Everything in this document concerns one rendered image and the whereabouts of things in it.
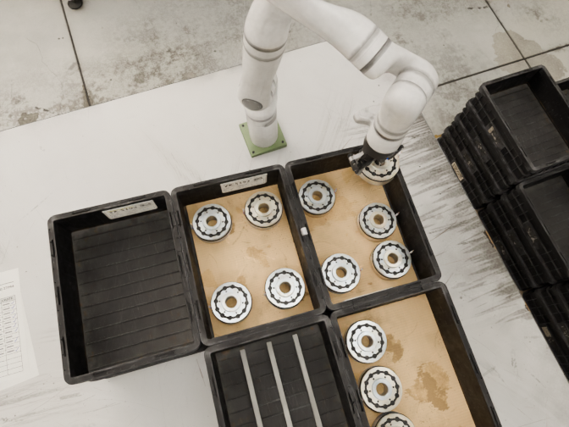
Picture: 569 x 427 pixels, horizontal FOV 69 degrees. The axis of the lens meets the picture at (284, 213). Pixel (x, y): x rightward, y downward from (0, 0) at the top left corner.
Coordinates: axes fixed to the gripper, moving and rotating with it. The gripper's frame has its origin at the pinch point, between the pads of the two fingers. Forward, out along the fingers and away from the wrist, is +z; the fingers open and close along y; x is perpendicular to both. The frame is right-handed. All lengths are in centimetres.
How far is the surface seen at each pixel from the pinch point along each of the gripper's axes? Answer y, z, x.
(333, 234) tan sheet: -10.1, 17.1, -9.9
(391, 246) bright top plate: 2.8, 14.1, -18.7
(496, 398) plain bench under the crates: 19, 30, -66
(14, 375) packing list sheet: -102, 30, -15
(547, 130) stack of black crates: 99, 51, 9
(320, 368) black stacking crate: -26, 17, -41
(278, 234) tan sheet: -24.2, 17.1, -5.0
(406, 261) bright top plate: 4.7, 14.0, -23.8
